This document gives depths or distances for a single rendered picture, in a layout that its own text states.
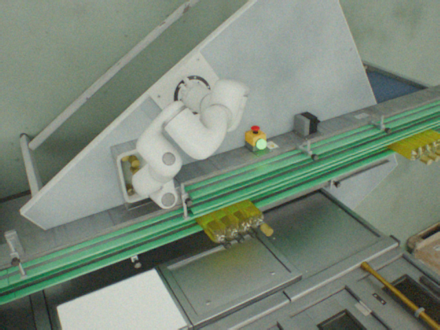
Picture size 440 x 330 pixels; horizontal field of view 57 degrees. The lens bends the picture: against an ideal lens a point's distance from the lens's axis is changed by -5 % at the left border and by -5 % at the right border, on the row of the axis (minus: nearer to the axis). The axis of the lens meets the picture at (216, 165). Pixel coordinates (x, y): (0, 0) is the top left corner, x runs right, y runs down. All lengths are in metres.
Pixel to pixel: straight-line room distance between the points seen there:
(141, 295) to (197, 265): 0.25
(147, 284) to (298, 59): 1.15
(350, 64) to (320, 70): 0.19
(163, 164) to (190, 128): 0.13
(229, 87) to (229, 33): 0.50
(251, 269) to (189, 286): 0.25
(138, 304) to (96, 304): 0.16
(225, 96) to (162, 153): 0.26
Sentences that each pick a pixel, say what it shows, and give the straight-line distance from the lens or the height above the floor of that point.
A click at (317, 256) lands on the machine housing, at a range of 1.81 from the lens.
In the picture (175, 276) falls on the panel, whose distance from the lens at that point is 1.69.
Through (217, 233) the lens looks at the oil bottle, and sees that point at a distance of 1.63.
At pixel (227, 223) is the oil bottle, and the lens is 1.67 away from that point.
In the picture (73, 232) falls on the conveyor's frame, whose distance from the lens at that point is 1.71.
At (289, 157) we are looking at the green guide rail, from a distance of 1.87.
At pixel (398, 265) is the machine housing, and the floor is 1.46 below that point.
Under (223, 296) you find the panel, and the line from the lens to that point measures 1.60.
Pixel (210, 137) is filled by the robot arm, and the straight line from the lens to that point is 1.09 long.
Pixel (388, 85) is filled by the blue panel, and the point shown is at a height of 0.57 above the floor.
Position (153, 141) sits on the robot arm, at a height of 1.21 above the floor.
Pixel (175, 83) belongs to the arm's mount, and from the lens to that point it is 1.58.
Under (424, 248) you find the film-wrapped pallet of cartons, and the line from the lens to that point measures 5.41.
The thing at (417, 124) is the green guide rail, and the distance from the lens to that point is 2.47.
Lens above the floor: 2.19
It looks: 50 degrees down
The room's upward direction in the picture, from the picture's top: 134 degrees clockwise
